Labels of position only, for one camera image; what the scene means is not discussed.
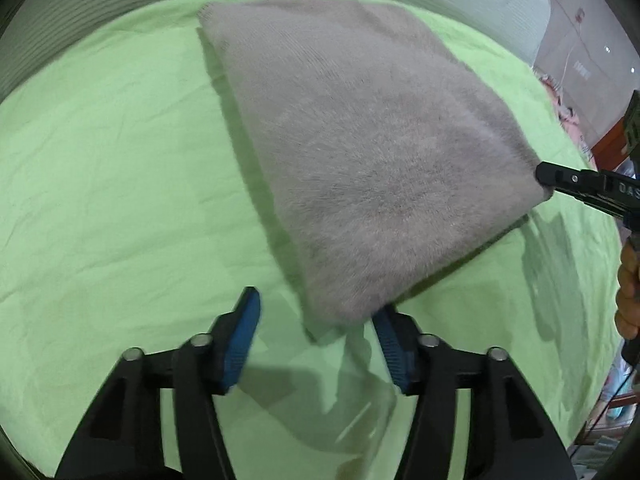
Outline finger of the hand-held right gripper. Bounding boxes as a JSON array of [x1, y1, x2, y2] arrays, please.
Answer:
[[535, 160, 608, 208]]

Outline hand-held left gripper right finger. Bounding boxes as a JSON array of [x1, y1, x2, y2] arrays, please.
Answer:
[[372, 307, 578, 480]]

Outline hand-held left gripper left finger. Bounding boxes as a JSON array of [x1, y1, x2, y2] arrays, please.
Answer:
[[54, 286, 262, 480]]

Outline beige knit sweater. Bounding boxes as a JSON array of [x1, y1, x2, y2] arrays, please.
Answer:
[[196, 0, 556, 343]]

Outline person's right hand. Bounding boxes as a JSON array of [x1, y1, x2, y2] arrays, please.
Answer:
[[616, 237, 640, 343]]

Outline pink cloth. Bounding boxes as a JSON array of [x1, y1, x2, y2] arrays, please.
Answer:
[[537, 72, 598, 161]]

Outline green bed sheet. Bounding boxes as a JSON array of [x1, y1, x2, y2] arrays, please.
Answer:
[[0, 0, 623, 480]]

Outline white striped bolster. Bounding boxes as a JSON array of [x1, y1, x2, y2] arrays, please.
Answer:
[[0, 0, 551, 106]]

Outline black cable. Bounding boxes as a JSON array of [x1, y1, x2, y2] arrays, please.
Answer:
[[582, 342, 640, 441]]

